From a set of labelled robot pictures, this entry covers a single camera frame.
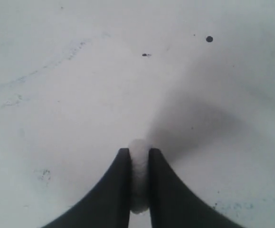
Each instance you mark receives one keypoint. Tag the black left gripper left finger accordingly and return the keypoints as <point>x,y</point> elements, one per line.
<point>107,204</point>

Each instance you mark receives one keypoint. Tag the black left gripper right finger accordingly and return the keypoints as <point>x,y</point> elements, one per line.
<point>173,204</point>

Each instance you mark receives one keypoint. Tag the white marshmallow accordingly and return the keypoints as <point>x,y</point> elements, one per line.
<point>139,153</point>

